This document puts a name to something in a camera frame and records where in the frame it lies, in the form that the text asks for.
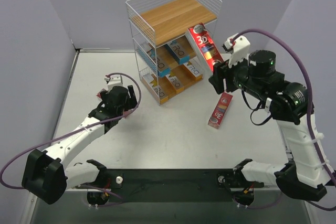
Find orange toothpaste box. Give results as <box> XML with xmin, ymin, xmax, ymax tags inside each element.
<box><xmin>183</xmin><ymin>61</ymin><xmax>203</xmax><ymax>81</ymax></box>
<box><xmin>141</xmin><ymin>73</ymin><xmax>169</xmax><ymax>104</ymax></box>
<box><xmin>165</xmin><ymin>71</ymin><xmax>184</xmax><ymax>94</ymax></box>

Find silver blue toothpaste box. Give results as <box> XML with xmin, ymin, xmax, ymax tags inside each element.
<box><xmin>164</xmin><ymin>40</ymin><xmax>190</xmax><ymax>65</ymax></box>

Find teal toothpaste box with label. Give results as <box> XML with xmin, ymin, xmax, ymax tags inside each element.
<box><xmin>137</xmin><ymin>42</ymin><xmax>171</xmax><ymax>78</ymax></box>

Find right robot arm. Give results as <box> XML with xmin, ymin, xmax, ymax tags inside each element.
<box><xmin>209</xmin><ymin>50</ymin><xmax>335</xmax><ymax>202</ymax></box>

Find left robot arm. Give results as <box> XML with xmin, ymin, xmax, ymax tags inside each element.
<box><xmin>22</xmin><ymin>85</ymin><xmax>138</xmax><ymax>205</ymax></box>

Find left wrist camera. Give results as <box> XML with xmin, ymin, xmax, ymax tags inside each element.
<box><xmin>104</xmin><ymin>74</ymin><xmax>123</xmax><ymax>91</ymax></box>

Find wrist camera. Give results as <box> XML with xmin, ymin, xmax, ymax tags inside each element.
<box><xmin>223</xmin><ymin>34</ymin><xmax>250</xmax><ymax>68</ymax></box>
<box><xmin>104</xmin><ymin>74</ymin><xmax>123</xmax><ymax>91</ymax></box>

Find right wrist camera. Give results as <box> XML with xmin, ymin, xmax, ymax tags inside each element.
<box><xmin>223</xmin><ymin>34</ymin><xmax>250</xmax><ymax>68</ymax></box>

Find white wire wooden shelf rack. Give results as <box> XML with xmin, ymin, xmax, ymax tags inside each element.
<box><xmin>125</xmin><ymin>0</ymin><xmax>222</xmax><ymax>100</ymax></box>

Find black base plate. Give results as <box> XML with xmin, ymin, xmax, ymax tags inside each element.
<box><xmin>86</xmin><ymin>169</ymin><xmax>264</xmax><ymax>206</ymax></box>

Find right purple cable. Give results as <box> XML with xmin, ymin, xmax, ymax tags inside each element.
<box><xmin>229</xmin><ymin>28</ymin><xmax>336</xmax><ymax>210</ymax></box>

